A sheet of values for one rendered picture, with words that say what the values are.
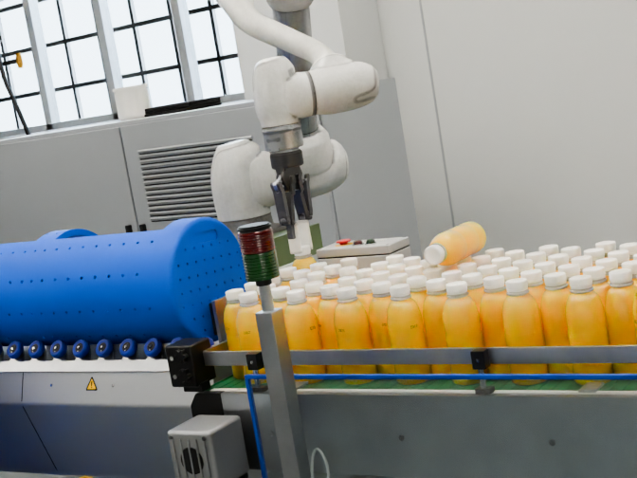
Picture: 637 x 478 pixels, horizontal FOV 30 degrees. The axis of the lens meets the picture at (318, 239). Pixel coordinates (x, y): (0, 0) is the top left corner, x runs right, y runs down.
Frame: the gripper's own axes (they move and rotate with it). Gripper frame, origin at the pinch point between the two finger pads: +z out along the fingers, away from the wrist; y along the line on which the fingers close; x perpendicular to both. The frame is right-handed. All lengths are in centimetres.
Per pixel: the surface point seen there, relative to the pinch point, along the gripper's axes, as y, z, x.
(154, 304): 30.5, 7.7, -20.4
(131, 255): 27.7, -3.2, -26.9
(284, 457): 54, 32, 26
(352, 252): -7.5, 5.7, 8.8
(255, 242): 55, -9, 28
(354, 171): -158, 2, -78
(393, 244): -9.9, 4.8, 18.8
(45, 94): -306, -51, -375
